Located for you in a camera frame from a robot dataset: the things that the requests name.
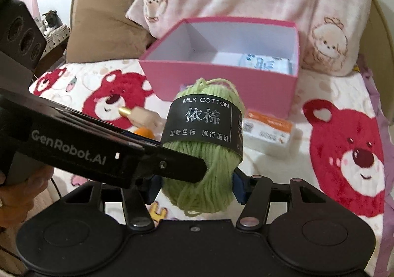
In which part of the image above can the brown pillow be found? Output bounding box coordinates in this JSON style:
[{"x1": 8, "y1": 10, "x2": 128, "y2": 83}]
[{"x1": 66, "y1": 0, "x2": 155, "y2": 64}]

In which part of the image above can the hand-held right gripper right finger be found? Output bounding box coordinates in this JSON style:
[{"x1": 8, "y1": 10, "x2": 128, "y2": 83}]
[{"x1": 232, "y1": 169, "x2": 327, "y2": 228}]

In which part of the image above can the perfume bottle gold cap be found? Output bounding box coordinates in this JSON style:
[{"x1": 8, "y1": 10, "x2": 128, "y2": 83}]
[{"x1": 118, "y1": 106, "x2": 163, "y2": 130}]

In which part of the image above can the pink cardboard box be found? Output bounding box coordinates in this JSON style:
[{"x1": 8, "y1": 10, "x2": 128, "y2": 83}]
[{"x1": 138, "y1": 17, "x2": 300, "y2": 119}]

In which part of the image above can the green yarn ball black label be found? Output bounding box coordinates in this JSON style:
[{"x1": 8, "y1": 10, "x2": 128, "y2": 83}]
[{"x1": 158, "y1": 77, "x2": 247, "y2": 220}]

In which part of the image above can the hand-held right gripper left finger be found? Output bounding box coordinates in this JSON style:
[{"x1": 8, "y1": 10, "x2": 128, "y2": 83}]
[{"x1": 62, "y1": 178, "x2": 163, "y2": 230}]

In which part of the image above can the orange white tissue packet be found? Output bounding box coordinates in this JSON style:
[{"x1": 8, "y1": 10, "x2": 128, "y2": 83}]
[{"x1": 243, "y1": 109, "x2": 295, "y2": 152}]

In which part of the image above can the person's left hand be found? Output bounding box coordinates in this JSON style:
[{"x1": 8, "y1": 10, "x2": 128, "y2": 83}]
[{"x1": 0, "y1": 169, "x2": 54, "y2": 229}]

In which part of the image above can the orange fuzzy ball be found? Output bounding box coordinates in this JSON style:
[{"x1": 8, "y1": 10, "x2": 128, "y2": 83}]
[{"x1": 134, "y1": 127, "x2": 156, "y2": 139}]

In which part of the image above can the black white plush dog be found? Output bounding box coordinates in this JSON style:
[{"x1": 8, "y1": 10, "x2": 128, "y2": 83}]
[{"x1": 39, "y1": 10, "x2": 64, "y2": 35}]

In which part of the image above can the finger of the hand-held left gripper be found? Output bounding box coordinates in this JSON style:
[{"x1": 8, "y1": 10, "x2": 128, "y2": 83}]
[
  {"x1": 135, "y1": 145, "x2": 208, "y2": 183},
  {"x1": 121, "y1": 130, "x2": 162, "y2": 149}
]

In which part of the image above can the blue white tissue packet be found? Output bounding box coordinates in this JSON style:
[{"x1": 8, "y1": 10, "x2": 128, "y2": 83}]
[{"x1": 238, "y1": 53, "x2": 293, "y2": 74}]

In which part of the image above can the black cable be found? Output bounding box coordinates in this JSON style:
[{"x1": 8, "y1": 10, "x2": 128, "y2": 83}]
[{"x1": 49, "y1": 176, "x2": 64, "y2": 202}]

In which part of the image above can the grey patterned cloth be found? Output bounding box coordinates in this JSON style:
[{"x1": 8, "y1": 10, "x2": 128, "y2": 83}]
[{"x1": 44, "y1": 25, "x2": 71, "y2": 59}]

